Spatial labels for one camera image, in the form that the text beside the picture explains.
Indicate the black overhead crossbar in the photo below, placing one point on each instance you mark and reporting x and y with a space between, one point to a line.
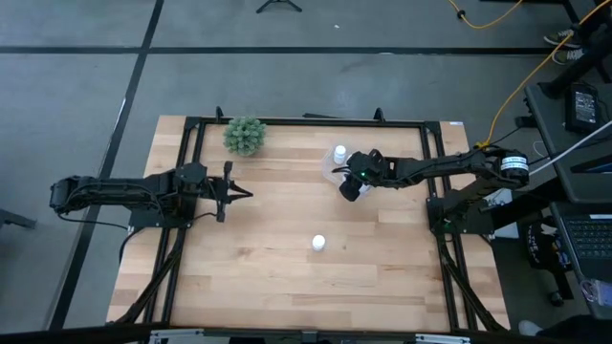
95 334

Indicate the black tripod base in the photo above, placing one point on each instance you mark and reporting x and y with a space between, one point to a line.
279 2

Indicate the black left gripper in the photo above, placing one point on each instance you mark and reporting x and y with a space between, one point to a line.
191 186

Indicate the dark grey desk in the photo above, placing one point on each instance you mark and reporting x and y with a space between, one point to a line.
550 124

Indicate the green artificial potted plant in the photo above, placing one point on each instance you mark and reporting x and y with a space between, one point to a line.
244 135

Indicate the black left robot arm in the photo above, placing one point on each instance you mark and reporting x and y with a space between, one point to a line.
110 191

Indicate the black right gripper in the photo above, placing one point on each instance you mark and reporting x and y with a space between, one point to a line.
370 167

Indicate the grey furniture leg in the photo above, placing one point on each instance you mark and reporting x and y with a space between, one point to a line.
14 220

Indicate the clear plastic basket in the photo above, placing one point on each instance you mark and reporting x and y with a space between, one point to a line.
329 160

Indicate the person's white shoe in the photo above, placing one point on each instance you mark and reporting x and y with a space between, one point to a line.
530 328

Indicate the black metal table frame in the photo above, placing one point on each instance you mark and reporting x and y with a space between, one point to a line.
311 122

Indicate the black backpack with white print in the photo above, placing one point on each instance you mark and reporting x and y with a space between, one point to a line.
545 248

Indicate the person's leg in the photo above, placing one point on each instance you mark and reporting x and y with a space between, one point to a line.
578 332
585 28

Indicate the black power adapter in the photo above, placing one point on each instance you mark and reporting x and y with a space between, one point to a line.
584 107

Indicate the dark laptop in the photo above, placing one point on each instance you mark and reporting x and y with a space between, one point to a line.
590 239

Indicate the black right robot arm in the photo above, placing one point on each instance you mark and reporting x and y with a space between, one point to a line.
444 165

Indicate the clear plastic bag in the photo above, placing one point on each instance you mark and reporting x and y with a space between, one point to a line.
595 291

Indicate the black office chair base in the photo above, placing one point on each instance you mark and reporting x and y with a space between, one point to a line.
578 67

